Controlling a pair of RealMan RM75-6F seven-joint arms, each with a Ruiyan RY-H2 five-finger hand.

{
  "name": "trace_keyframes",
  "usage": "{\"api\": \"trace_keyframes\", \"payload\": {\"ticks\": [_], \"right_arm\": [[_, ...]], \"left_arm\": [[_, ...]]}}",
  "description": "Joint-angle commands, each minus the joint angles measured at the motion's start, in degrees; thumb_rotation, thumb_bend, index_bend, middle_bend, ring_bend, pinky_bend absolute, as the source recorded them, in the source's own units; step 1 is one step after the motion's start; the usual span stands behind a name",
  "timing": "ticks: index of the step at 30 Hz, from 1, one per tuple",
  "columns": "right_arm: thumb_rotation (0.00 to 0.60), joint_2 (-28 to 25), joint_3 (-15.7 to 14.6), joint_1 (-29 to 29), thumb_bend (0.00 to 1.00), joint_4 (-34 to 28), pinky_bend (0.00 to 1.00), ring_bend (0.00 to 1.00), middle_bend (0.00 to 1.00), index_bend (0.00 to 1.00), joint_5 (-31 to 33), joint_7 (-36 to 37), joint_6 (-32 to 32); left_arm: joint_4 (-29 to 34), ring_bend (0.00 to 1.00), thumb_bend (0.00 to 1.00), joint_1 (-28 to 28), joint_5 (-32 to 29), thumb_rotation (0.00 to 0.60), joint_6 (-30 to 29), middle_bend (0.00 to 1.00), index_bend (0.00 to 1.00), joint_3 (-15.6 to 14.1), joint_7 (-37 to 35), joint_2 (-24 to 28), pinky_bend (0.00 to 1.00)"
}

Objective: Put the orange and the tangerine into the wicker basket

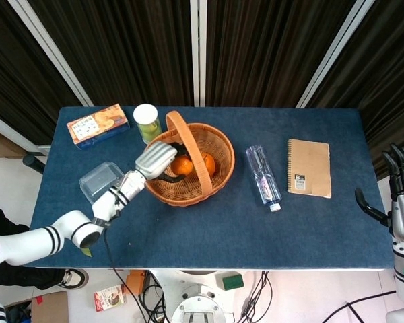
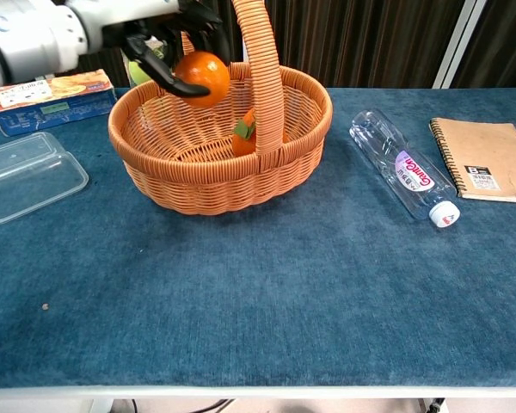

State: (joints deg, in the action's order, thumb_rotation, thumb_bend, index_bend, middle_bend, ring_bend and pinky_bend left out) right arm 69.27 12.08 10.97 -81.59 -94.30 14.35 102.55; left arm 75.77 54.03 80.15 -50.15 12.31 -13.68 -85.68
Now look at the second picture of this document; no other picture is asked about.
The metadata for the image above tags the blue table cloth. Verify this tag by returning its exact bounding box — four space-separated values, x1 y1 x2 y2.
0 87 516 388

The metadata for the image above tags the clear plastic water bottle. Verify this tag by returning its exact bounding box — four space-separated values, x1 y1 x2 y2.
348 109 462 228

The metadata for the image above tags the clear plastic food container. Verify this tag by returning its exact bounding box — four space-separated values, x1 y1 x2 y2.
0 132 90 226

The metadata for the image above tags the orange with green leaf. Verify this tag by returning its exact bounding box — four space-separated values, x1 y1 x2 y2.
231 107 290 158

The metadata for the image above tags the dark pleated curtain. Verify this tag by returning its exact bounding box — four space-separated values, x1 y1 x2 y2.
85 0 516 89

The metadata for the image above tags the blue orange biscuit box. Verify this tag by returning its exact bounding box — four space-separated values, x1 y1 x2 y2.
0 69 118 138

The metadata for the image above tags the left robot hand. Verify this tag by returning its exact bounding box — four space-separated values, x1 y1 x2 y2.
75 0 233 98

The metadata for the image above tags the clear jar with white lid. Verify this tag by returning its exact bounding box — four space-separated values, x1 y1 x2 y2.
120 34 175 87

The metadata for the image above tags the brown spiral notebook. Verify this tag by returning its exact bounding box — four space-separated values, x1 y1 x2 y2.
428 117 516 205

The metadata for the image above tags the plain orange without leaf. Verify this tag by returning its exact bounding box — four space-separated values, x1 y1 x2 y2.
173 50 231 108

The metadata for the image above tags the white partition post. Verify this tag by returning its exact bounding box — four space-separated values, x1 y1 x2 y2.
432 0 489 89

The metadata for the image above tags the orange woven basket with handle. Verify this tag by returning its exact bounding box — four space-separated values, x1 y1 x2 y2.
107 0 335 217

